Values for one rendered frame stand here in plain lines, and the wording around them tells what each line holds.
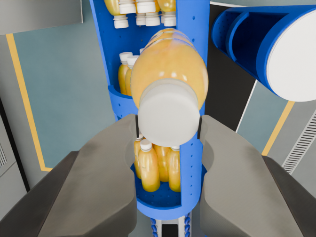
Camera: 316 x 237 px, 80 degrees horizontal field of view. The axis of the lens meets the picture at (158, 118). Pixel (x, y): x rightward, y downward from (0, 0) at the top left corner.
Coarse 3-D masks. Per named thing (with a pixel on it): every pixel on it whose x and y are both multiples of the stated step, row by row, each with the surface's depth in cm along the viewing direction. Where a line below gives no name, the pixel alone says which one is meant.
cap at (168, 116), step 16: (160, 96) 11; (176, 96) 11; (192, 96) 12; (144, 112) 11; (160, 112) 11; (176, 112) 11; (192, 112) 11; (144, 128) 12; (160, 128) 12; (176, 128) 12; (192, 128) 12; (160, 144) 12; (176, 144) 12
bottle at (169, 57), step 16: (160, 32) 25; (176, 32) 23; (144, 48) 19; (160, 48) 15; (176, 48) 15; (192, 48) 16; (144, 64) 14; (160, 64) 14; (176, 64) 14; (192, 64) 14; (144, 80) 14; (160, 80) 12; (176, 80) 12; (192, 80) 14; (208, 80) 16; (144, 96) 13
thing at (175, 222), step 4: (164, 220) 111; (168, 220) 110; (172, 220) 110; (176, 220) 110; (164, 224) 107; (168, 224) 107; (172, 224) 106; (176, 224) 106; (164, 228) 105; (168, 228) 105; (172, 228) 105; (176, 228) 104; (164, 232) 103; (168, 232) 103; (172, 232) 103; (176, 232) 103; (164, 236) 101; (168, 236) 101; (172, 236) 101; (176, 236) 101
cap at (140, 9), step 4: (140, 4) 39; (144, 4) 39; (148, 4) 39; (152, 4) 40; (140, 8) 40; (144, 8) 39; (148, 8) 39; (152, 8) 40; (140, 12) 40; (144, 12) 40
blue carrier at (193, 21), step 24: (96, 0) 48; (192, 0) 37; (96, 24) 47; (192, 24) 39; (120, 48) 60; (120, 96) 47; (192, 144) 54; (192, 168) 59; (144, 192) 77; (168, 192) 76; (192, 192) 65; (168, 216) 66
